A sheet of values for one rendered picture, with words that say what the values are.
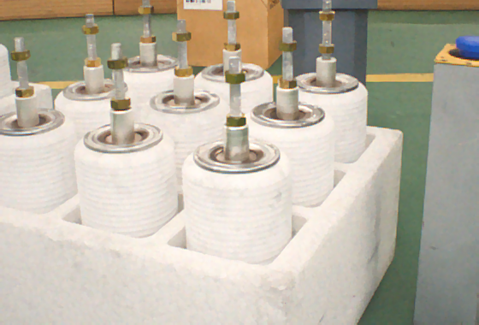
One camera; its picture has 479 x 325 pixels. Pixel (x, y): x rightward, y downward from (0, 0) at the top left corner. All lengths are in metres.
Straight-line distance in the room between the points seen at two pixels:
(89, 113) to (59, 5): 1.85
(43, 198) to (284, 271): 0.27
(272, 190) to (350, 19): 0.56
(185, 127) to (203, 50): 1.13
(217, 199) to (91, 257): 0.14
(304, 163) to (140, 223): 0.17
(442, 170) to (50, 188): 0.39
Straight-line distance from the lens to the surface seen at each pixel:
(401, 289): 0.93
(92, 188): 0.68
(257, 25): 1.82
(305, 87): 0.82
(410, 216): 1.11
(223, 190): 0.61
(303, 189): 0.73
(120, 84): 0.68
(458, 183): 0.76
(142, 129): 0.71
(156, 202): 0.68
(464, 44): 0.74
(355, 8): 1.13
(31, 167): 0.74
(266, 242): 0.63
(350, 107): 0.82
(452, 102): 0.74
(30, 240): 0.72
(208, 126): 0.76
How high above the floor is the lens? 0.49
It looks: 21 degrees down
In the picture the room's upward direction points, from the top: 1 degrees counter-clockwise
